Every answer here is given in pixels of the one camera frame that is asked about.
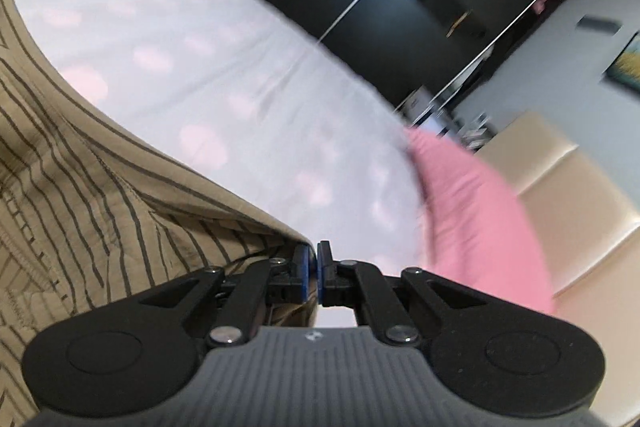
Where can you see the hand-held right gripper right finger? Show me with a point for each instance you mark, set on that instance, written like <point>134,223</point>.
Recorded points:
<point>323,274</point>

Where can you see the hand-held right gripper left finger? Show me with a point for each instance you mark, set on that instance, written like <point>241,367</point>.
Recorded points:
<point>300,274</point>

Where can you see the striped brown shirt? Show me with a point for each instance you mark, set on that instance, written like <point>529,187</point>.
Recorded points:
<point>75,207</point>

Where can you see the pink pillow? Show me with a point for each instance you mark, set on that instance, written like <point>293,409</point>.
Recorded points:
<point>475,217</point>

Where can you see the white shelf unit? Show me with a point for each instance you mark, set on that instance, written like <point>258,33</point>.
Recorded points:
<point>425,107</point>

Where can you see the polka dot bed sheet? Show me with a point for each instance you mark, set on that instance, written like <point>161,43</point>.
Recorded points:
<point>200,57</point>

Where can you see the black sliding wardrobe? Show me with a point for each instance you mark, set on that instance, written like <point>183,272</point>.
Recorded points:
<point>400,37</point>

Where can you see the beige padded headboard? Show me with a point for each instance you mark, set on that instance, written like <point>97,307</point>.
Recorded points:
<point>590,207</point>

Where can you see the framed wall picture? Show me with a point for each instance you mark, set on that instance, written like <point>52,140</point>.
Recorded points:
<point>625,64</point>

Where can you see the grey wall switch panel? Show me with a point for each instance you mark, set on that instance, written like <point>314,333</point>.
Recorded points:
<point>598,25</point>

